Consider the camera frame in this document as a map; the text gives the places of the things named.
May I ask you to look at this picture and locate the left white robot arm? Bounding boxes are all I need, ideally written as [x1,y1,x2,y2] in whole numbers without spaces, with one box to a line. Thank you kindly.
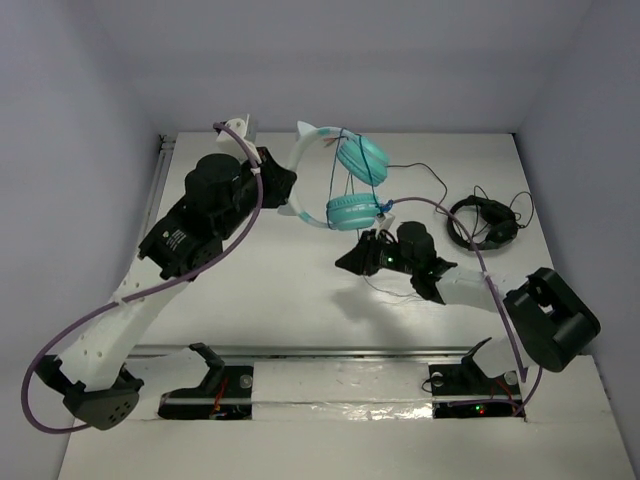
[21,147,297,434]

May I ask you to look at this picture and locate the black headset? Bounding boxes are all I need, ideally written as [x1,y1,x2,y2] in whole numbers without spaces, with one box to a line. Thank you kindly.
[450,195,520,251]

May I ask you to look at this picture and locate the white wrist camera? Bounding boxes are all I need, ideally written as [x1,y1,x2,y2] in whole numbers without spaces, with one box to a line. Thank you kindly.
[213,114,257,162]
[376,212,395,237]

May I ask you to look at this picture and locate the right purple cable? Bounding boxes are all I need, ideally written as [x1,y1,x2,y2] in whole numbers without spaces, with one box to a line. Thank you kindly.
[384,197,544,416]

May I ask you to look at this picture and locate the teal cat-ear headphones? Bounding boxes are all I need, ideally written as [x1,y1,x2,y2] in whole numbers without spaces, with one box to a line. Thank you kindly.
[277,121,393,231]

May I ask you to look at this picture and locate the purple cable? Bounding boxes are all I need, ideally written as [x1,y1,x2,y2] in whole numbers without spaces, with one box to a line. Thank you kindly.
[20,121,265,434]
[384,197,544,416]

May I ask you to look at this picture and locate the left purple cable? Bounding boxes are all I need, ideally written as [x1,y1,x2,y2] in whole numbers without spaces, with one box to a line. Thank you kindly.
[20,121,265,434]

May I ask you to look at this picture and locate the black headset cable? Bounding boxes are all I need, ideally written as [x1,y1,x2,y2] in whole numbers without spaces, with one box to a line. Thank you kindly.
[322,133,534,236]

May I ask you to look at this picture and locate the aluminium rail frame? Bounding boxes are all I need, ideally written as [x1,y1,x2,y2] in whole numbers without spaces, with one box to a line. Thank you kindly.
[107,133,531,421]

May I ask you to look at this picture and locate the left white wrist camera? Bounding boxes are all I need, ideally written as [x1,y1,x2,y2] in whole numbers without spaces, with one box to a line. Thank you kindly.
[213,114,257,162]

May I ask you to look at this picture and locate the blue headphone cable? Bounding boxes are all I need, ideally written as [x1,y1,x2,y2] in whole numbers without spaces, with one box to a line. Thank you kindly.
[324,128,426,301]

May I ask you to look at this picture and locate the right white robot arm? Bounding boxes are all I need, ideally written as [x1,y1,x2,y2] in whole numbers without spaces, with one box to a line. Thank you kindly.
[335,221,601,393]

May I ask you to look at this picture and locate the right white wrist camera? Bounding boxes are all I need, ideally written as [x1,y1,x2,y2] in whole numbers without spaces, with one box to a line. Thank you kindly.
[376,212,395,237]

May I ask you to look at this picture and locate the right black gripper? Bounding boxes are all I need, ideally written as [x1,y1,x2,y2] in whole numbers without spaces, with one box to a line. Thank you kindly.
[335,228,417,276]

